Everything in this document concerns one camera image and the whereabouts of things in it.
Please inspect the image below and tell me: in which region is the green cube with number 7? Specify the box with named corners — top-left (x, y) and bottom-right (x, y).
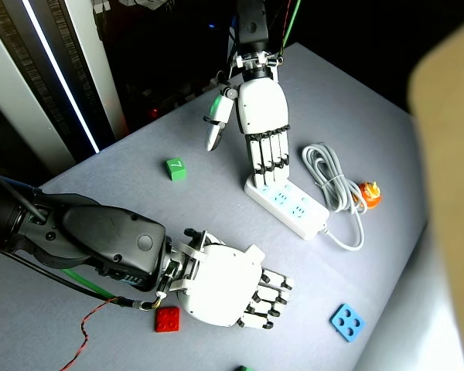
top-left (165, 157), bottom-right (188, 182)

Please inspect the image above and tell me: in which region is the blue four-hole block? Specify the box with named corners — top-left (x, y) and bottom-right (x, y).
top-left (329, 303), bottom-right (367, 343)

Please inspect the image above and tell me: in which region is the white metal frame post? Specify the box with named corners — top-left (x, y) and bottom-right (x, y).
top-left (63, 0), bottom-right (129, 141)

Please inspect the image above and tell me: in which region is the red building brick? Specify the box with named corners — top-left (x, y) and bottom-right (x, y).
top-left (154, 306), bottom-right (182, 333)

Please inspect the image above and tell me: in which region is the white LED light strip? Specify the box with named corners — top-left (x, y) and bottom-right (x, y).
top-left (21, 0), bottom-right (101, 155)

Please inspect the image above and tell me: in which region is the red-black twisted wire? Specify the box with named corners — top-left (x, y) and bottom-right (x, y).
top-left (265, 0), bottom-right (295, 57)
top-left (60, 296), bottom-right (119, 371)

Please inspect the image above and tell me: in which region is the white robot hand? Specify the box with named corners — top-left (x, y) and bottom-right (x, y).
top-left (203, 76), bottom-right (292, 189)
top-left (172, 243), bottom-right (295, 331)

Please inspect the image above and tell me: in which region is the grey power strip cable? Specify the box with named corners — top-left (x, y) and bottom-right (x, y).
top-left (301, 142), bottom-right (368, 251)

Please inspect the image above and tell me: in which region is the grey table cloth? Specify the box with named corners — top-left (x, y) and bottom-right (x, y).
top-left (0, 42), bottom-right (430, 371)

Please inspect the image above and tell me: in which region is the orange toy fruit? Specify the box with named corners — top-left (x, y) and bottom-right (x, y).
top-left (357, 180), bottom-right (383, 209)

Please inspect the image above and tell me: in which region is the white power strip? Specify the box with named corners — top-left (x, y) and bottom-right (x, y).
top-left (243, 175), bottom-right (331, 241)

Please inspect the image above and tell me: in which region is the green cable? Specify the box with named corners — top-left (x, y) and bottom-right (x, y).
top-left (60, 268), bottom-right (118, 301)
top-left (278, 0), bottom-right (302, 53)

